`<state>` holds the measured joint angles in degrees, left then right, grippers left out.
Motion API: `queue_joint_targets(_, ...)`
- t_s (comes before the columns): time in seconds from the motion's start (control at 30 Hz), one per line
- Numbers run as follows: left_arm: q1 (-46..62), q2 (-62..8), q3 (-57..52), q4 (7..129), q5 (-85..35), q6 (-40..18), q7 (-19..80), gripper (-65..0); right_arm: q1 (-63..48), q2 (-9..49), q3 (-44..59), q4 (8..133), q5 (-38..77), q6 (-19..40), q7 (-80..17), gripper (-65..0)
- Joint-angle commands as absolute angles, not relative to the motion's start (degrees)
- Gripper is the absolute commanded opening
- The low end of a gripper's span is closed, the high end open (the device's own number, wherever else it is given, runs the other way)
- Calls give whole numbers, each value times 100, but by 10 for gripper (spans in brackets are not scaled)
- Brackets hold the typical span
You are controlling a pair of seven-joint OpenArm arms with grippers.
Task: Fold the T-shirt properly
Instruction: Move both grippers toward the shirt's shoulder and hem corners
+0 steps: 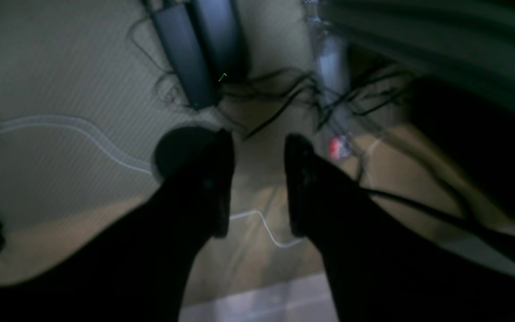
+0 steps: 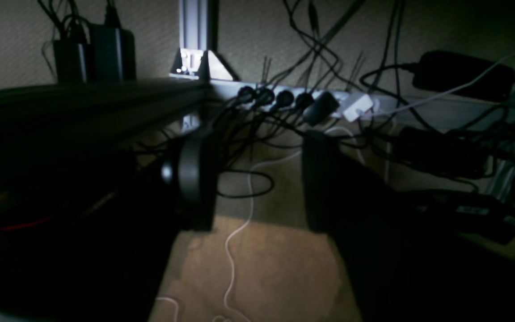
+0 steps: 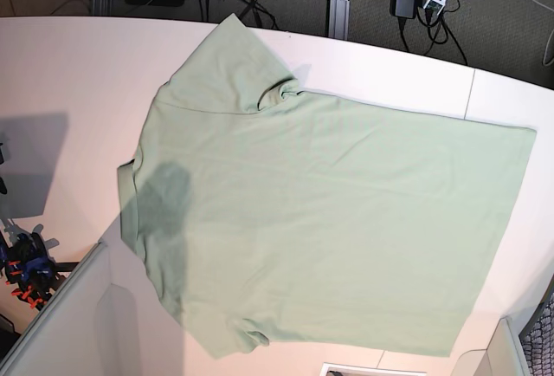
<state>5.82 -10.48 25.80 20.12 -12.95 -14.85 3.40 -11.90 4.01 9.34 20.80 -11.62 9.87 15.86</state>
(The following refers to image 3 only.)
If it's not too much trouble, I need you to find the light green polo shirt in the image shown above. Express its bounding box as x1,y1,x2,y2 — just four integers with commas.
118,16,536,359

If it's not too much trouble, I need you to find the grey partition panel left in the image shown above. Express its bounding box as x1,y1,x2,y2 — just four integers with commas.
0,241,144,376

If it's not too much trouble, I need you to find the grey partition panel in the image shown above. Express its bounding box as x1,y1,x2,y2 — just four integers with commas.
0,241,144,376
451,317,531,376

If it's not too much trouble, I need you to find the grey partition panel right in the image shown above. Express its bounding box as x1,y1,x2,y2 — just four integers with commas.
451,317,531,376

